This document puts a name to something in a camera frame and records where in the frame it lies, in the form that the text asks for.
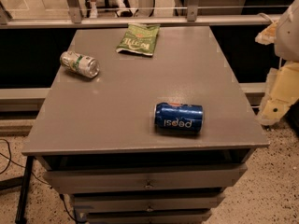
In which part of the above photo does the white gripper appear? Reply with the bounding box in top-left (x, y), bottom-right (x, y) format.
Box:
top-left (255, 21), bottom-right (299, 126)

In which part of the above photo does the blue pepsi can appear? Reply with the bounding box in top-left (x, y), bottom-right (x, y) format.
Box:
top-left (154, 103), bottom-right (204, 133)

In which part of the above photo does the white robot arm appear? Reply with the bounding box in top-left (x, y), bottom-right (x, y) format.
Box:
top-left (255, 0), bottom-right (299, 126)

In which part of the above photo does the silver green soda can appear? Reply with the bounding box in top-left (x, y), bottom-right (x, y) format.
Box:
top-left (60, 51), bottom-right (99, 78)

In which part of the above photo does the grey top drawer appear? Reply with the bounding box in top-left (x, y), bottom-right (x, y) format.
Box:
top-left (44, 164), bottom-right (247, 194)

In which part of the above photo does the grey drawer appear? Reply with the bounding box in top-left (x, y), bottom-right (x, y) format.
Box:
top-left (44, 164), bottom-right (247, 194)
top-left (73, 192), bottom-right (224, 213)
top-left (87, 209), bottom-right (211, 224)

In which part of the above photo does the green chip bag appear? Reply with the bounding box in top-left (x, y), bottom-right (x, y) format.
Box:
top-left (116, 23), bottom-right (160, 57)

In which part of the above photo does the grey middle drawer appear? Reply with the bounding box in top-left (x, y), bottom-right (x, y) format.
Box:
top-left (73, 192), bottom-right (224, 213)

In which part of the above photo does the black office chair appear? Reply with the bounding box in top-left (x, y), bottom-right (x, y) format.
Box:
top-left (85, 0), bottom-right (133, 17)

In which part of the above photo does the person's right leg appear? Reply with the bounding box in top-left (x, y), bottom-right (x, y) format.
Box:
top-left (90, 0), bottom-right (98, 19)

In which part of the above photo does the grey metal railing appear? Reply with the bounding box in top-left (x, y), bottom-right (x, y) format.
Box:
top-left (0, 0), bottom-right (288, 29)

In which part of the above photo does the grey bottom drawer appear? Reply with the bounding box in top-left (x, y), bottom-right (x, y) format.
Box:
top-left (87, 209), bottom-right (211, 224)

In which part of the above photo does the black metal stand leg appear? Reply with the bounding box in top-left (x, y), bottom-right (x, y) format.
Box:
top-left (15, 156), bottom-right (34, 224)

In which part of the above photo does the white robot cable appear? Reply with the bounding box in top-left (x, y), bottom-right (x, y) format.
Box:
top-left (257, 12), bottom-right (277, 24)

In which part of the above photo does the black floor cable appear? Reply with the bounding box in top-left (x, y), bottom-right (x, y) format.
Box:
top-left (0, 138), bottom-right (50, 189)

